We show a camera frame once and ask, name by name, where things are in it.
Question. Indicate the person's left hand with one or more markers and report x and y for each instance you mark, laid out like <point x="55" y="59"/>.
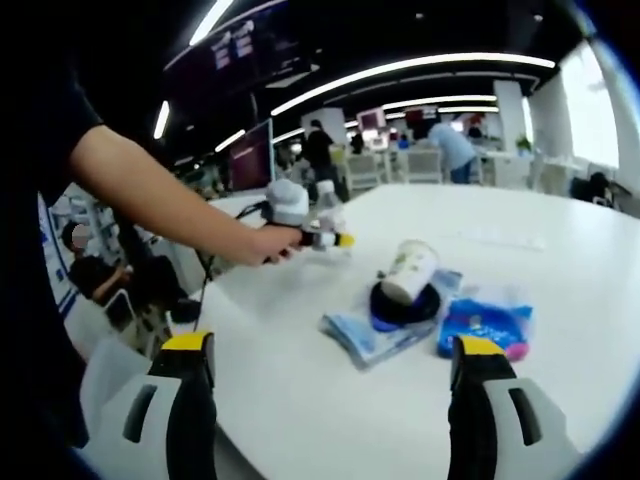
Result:
<point x="267" y="245"/>

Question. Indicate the blue round pad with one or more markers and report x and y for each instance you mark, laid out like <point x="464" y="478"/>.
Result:
<point x="387" y="326"/>

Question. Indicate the clear plastic water bottle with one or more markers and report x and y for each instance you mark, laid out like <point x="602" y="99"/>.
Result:
<point x="330" y="205"/>

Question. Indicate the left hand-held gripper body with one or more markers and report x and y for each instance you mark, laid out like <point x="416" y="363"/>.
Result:
<point x="287" y="202"/>

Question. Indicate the person's dark shirt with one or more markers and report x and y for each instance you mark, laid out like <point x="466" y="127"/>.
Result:
<point x="45" y="150"/>

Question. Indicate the light blue wipes packet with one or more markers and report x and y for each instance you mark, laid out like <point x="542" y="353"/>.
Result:
<point x="360" y="340"/>

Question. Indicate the black office chair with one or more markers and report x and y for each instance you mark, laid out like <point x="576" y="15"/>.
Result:
<point x="595" y="190"/>

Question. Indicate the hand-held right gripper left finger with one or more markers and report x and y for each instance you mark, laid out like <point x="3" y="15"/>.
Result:
<point x="190" y="425"/>

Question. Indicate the white table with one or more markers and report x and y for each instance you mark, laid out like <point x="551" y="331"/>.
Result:
<point x="500" y="210"/>

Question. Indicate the potted green plant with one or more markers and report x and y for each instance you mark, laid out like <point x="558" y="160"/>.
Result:
<point x="523" y="144"/>

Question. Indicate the blue plastic snack bag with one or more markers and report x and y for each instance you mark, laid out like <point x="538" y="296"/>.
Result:
<point x="480" y="325"/>

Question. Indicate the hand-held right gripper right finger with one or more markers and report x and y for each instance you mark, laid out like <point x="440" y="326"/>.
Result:
<point x="475" y="425"/>

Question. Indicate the hanging ceiling screens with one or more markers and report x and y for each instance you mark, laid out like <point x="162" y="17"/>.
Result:
<point x="240" y="45"/>

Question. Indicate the long ceiling light strip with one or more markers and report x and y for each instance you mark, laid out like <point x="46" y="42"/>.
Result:
<point x="425" y="62"/>

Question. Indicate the white office chair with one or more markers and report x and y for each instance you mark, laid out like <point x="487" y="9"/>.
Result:
<point x="425" y="167"/>
<point x="367" y="172"/>

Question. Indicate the large bright window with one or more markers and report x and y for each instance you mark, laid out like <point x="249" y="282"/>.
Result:
<point x="592" y="110"/>

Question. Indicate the white paper cup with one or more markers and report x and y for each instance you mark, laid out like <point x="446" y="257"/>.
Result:
<point x="412" y="270"/>

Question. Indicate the large dark monitor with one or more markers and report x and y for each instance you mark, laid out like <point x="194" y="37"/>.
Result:
<point x="252" y="160"/>

